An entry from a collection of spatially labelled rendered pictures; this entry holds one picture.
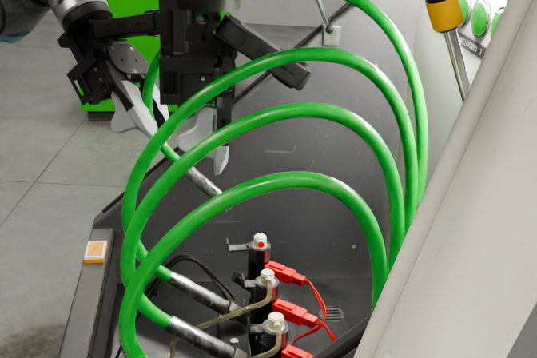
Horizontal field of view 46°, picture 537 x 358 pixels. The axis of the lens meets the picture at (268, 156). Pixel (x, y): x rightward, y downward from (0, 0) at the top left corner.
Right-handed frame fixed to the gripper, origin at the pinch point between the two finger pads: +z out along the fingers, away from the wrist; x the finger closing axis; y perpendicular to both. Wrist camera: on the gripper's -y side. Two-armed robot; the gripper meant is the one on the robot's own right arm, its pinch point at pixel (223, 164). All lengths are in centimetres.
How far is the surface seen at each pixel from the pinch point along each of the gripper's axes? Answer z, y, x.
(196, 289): 11.8, 3.2, 8.7
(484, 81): -21.8, -12.4, 36.6
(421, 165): 0.0, -24.5, 0.6
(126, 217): 2.3, 10.6, 8.8
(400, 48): -14.2, -20.4, -1.1
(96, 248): 25.1, 19.0, -22.0
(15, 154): 121, 102, -278
